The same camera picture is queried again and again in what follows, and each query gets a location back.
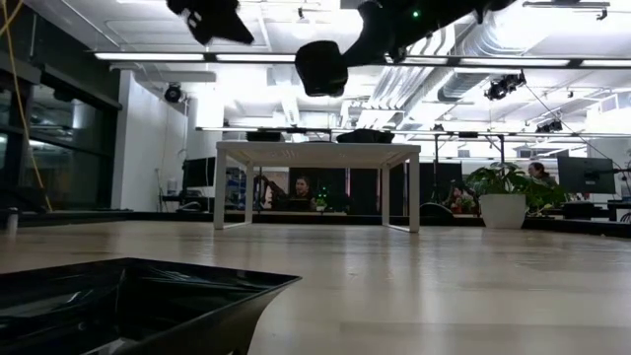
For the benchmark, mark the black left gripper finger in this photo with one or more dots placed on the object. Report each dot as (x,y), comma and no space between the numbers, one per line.
(199,29)
(231,28)

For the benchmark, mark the black bowl stack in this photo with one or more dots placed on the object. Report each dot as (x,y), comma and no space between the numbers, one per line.
(366,136)

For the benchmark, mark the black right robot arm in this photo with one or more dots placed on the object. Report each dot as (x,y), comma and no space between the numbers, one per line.
(473,7)

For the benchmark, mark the long linear ceiling light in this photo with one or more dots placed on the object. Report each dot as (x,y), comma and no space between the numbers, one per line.
(148,56)

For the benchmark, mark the white round pendant lamp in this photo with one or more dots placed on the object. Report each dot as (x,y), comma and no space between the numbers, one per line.
(303,29)

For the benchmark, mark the black ceiling spot lamp cluster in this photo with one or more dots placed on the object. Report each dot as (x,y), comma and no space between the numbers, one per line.
(503,86)

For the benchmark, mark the white perforated metal shelf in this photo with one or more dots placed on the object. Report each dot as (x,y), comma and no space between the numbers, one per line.
(318,150)

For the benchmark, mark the black computer monitor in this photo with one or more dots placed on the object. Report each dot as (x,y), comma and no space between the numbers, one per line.
(197,172)
(586,175)

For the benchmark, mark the person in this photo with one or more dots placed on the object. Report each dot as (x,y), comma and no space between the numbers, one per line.
(539,173)
(301,194)
(458,199)

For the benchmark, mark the white plastic jug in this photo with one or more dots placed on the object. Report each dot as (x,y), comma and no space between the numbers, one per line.
(172,186)

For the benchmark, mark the black office chair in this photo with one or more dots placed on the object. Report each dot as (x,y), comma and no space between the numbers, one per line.
(436,209)

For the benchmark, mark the green plant in white pot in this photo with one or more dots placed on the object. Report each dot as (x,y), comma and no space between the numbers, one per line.
(503,207)

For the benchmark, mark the small white cup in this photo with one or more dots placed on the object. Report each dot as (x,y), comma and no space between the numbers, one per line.
(12,221)

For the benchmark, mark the background black rig frame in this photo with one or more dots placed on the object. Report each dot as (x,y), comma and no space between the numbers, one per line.
(468,134)

